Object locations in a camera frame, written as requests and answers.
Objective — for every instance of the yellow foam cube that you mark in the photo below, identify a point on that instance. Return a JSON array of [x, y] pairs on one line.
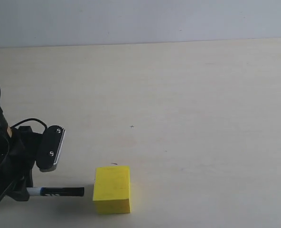
[[112, 190]]

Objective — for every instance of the black and white whiteboard marker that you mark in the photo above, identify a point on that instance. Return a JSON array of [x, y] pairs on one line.
[[59, 191]]

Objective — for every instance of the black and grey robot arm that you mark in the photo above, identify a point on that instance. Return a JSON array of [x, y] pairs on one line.
[[15, 162]]

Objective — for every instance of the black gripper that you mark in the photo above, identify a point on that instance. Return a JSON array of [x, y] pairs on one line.
[[20, 193]]

